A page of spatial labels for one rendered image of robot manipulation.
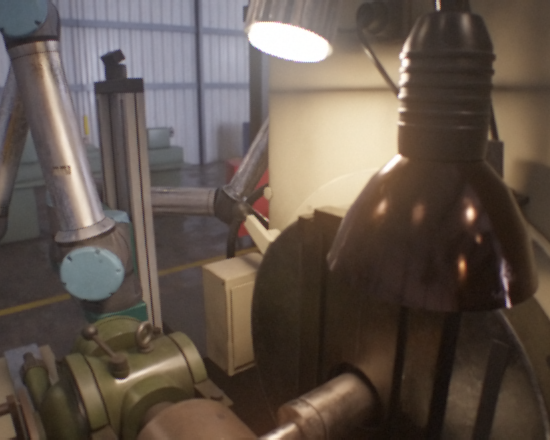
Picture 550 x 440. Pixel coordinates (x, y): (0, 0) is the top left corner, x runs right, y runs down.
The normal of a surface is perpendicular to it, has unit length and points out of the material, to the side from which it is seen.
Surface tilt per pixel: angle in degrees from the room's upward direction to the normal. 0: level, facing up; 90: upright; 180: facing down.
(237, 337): 90
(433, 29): 66
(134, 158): 90
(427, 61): 88
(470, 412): 90
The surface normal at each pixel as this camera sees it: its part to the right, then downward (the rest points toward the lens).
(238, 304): 0.62, 0.22
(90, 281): 0.24, 0.35
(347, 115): -0.79, 0.17
